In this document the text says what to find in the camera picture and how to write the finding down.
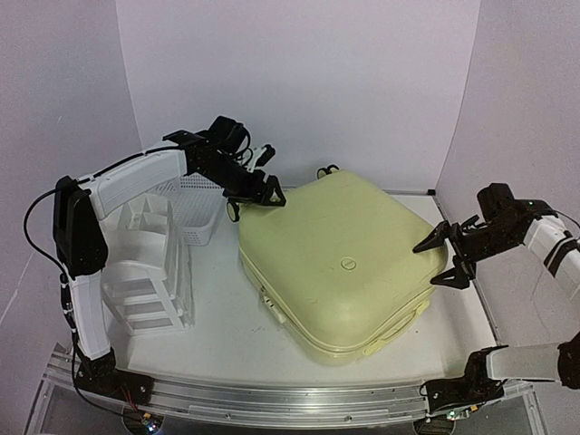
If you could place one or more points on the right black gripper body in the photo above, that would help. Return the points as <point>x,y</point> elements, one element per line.
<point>480,243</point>

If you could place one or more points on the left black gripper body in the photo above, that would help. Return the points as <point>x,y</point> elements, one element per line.
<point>226,178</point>

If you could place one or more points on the white perforated plastic basket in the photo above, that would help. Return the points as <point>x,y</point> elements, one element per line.
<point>196,205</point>

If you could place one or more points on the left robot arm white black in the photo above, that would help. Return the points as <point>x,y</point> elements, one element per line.
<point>80,205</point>

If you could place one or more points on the white plastic drawer organizer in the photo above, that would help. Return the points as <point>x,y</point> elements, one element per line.
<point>146,283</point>

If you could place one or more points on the pale yellow hard-shell suitcase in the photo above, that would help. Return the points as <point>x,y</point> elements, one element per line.
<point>337,267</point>

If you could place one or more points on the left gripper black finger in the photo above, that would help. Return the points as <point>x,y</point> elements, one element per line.
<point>273,195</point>
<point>252,198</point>

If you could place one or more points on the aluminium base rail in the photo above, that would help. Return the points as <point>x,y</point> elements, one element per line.
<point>297,407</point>

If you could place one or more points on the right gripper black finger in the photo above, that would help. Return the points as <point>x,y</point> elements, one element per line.
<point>458,277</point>
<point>435,239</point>

